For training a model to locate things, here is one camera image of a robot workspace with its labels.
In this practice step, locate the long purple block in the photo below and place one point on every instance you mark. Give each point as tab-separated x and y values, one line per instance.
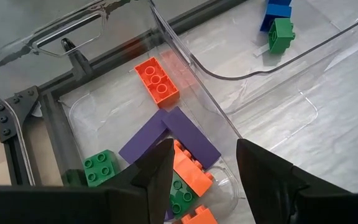
168	215
145	138
191	137

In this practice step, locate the small blue block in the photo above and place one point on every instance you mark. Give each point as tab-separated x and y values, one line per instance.
277	11
278	1

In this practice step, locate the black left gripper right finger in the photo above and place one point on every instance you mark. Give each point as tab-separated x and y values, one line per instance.
269	186

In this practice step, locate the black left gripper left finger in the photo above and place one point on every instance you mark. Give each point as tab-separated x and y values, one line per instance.
148	174

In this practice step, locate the white tape strip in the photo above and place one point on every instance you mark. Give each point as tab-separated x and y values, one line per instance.
261	50

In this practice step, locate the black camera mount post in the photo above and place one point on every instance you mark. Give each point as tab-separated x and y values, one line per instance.
68	46

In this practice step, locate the long orange-red block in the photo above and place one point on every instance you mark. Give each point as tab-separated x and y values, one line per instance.
156	83

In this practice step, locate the small green block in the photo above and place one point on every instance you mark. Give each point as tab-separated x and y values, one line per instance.
281	34

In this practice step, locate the white table cover sheet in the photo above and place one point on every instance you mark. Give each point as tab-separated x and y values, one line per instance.
337	130

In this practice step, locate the clear plastic bin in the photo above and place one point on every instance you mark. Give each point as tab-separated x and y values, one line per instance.
104	102
244	62

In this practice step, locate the long green block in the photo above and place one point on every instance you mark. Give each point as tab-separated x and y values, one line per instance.
182	196

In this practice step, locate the black aluminium table frame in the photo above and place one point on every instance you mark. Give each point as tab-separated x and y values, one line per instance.
14	109

